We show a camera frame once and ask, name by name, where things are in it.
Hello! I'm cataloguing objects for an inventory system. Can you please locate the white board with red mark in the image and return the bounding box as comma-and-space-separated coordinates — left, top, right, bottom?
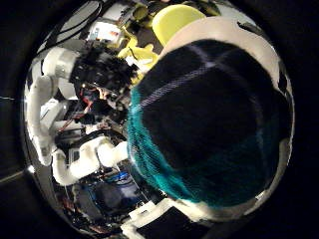
87, 19, 125, 44

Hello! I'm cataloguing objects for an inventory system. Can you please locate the yellow plastic chair with label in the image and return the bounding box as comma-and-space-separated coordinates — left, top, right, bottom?
118, 28, 160, 86

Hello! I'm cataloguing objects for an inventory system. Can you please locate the teal black plaid cloth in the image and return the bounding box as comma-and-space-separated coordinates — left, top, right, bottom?
126, 39, 294, 209

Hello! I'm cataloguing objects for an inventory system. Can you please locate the blue equipment case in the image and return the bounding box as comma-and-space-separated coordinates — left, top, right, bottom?
81, 170, 148, 217

